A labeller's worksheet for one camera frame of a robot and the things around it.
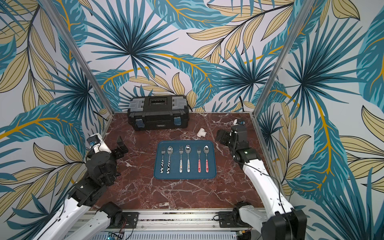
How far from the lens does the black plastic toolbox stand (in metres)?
0.99

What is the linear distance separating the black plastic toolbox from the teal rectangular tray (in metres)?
0.13

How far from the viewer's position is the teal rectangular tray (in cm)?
90
